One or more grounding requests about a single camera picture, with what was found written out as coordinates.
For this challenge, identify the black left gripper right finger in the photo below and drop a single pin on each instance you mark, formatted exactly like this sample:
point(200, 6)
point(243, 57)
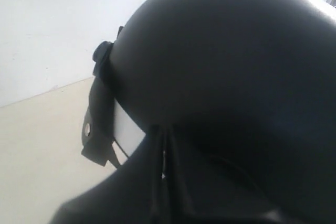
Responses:
point(242, 172)

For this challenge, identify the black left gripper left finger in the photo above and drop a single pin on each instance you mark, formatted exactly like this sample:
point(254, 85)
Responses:
point(132, 194)

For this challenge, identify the black helmet with visor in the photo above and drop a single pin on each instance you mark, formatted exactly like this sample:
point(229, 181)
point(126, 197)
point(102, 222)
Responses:
point(245, 78)

